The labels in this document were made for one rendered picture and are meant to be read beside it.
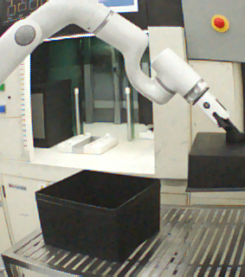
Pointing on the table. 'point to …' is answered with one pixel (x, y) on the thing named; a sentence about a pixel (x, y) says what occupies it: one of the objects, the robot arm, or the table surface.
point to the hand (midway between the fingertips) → (235, 134)
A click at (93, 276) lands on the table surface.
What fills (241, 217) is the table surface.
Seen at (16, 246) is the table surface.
